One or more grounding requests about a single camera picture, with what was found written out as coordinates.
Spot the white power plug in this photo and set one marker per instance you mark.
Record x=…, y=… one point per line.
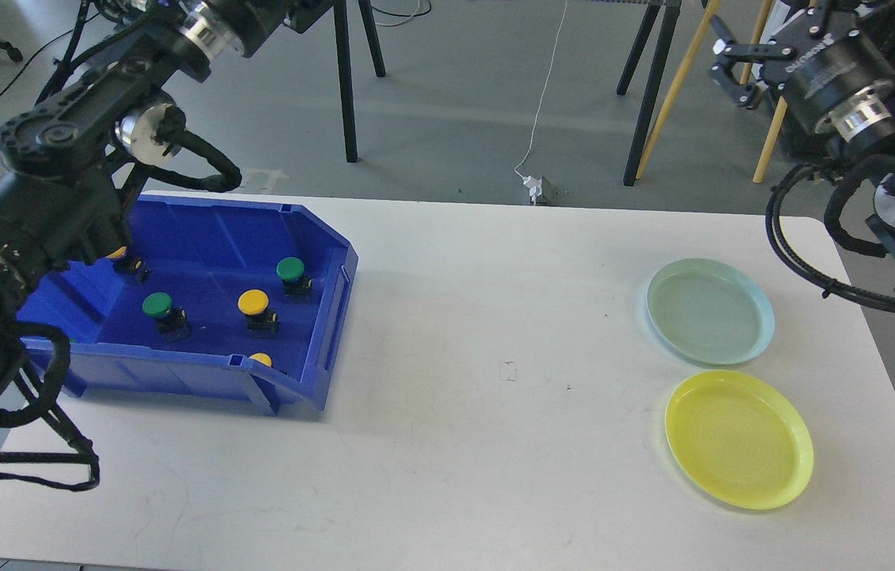
x=541, y=191

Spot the black tripod left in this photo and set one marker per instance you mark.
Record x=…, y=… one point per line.
x=345, y=70

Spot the yellow plate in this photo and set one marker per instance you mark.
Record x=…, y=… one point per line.
x=739, y=440

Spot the wooden easel legs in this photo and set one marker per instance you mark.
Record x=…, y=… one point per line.
x=685, y=79

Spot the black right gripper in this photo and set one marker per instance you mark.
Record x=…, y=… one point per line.
x=828, y=59

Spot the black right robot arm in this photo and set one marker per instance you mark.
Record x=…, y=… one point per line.
x=860, y=214

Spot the yellow push button front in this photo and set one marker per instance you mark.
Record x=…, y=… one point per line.
x=263, y=358

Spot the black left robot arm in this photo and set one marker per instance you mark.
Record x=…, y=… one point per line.
x=71, y=180

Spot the black tripod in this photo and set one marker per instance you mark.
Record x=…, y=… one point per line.
x=345, y=70
x=665, y=14

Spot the light green plate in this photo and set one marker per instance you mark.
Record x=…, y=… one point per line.
x=709, y=312

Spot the yellow push button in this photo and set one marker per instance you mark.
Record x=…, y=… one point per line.
x=128, y=265
x=260, y=318
x=263, y=358

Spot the blue plastic bin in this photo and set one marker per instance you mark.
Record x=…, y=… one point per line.
x=204, y=253

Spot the black tripod right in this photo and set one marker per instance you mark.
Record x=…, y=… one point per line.
x=665, y=14

